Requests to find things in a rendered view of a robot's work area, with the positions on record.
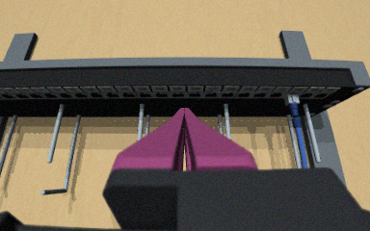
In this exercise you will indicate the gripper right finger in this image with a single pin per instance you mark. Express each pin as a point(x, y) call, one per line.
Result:
point(210, 150)

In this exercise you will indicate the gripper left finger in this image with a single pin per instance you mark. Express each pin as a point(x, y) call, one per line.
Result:
point(158, 149)

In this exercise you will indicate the blue patch cord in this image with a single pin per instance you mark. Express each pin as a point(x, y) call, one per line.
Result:
point(297, 125)

